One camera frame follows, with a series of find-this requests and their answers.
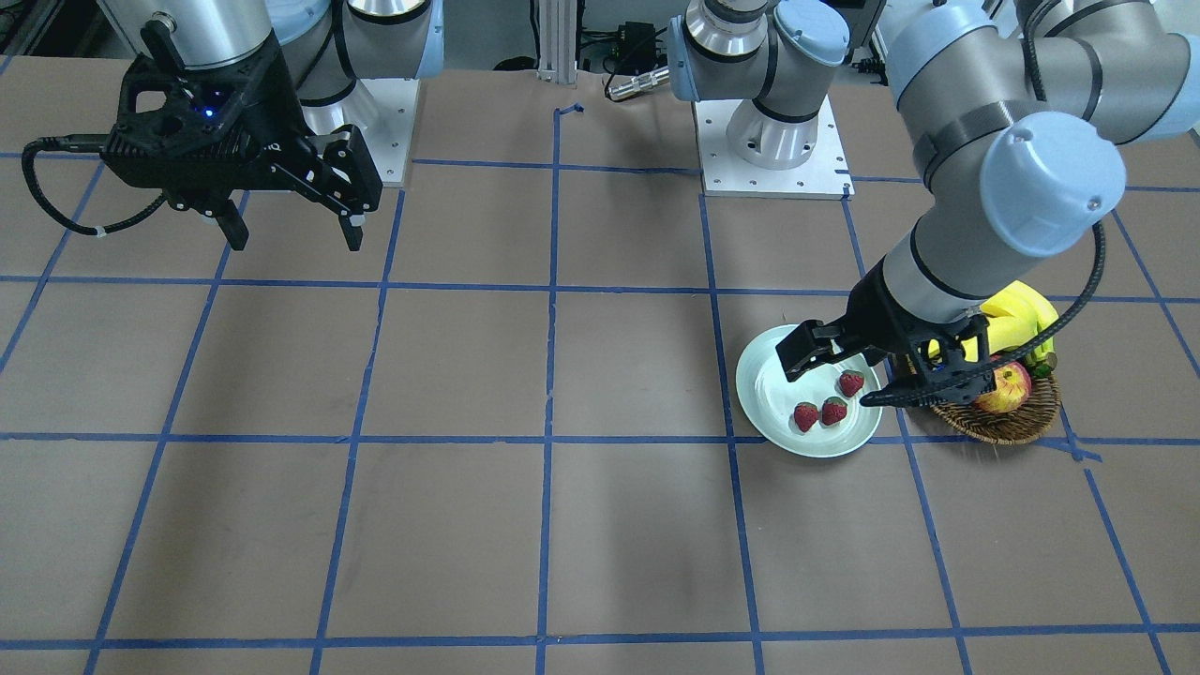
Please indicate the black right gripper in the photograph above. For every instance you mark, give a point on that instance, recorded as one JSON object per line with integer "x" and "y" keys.
{"x": 284, "y": 112}

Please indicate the strawberry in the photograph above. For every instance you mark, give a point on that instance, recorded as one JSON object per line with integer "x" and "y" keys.
{"x": 805, "y": 415}
{"x": 850, "y": 383}
{"x": 833, "y": 411}

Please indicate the red yellow apple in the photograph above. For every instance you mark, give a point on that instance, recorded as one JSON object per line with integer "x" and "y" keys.
{"x": 1012, "y": 387}

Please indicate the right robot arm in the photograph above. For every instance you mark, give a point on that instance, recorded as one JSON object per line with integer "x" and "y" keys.
{"x": 328, "y": 45}

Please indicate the yellow banana bunch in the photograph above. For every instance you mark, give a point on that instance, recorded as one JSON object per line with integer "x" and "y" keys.
{"x": 1015, "y": 315}

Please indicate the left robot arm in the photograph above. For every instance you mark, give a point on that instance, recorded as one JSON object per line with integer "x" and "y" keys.
{"x": 1017, "y": 138}

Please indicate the light green plate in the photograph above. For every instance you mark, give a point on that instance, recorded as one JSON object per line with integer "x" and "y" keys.
{"x": 768, "y": 399}

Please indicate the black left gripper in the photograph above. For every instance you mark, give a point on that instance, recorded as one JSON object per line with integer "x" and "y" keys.
{"x": 878, "y": 314}

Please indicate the brown wicker basket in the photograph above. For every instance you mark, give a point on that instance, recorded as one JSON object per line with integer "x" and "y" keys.
{"x": 1024, "y": 425}

